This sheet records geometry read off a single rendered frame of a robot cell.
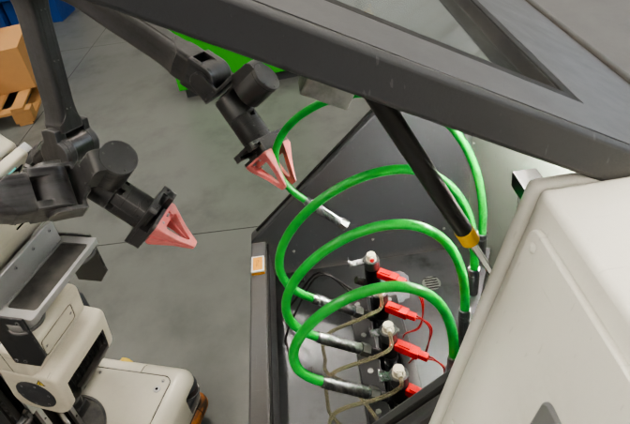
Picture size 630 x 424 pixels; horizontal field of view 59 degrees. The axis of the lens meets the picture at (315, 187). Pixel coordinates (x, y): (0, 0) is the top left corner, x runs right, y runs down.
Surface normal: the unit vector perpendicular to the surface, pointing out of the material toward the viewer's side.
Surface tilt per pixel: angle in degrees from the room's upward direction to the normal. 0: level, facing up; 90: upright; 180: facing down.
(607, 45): 0
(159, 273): 0
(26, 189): 47
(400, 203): 90
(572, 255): 76
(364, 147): 90
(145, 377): 0
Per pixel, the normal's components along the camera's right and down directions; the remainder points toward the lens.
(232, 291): -0.13, -0.80
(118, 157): 0.55, -0.43
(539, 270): -0.99, -0.04
